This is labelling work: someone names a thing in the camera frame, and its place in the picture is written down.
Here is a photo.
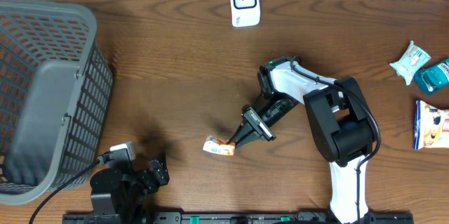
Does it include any orange Kleenex tissue pack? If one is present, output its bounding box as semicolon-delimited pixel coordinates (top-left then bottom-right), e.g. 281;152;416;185
203;136;235;156

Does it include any mint green wipes pack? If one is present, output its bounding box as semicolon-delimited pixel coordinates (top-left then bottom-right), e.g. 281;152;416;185
389;41;431;86

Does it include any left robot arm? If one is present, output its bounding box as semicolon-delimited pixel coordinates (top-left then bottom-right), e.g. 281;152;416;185
84;150;170;224

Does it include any small teal liquid bottle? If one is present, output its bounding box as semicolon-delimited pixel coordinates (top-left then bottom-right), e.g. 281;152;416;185
414;59;448;95

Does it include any yellow snack bag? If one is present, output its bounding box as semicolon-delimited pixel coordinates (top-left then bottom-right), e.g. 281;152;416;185
413;100;448;150

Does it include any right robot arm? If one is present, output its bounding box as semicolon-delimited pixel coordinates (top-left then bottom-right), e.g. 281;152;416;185
229;57;381;223

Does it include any dark grey plastic basket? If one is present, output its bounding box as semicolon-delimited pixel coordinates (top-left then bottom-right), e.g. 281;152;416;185
1;0;114;205

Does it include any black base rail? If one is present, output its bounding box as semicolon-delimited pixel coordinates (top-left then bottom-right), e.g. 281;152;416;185
62;211;414;224

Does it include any white barcode scanner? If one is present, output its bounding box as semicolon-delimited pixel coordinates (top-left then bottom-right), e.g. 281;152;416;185
230;0;261;27

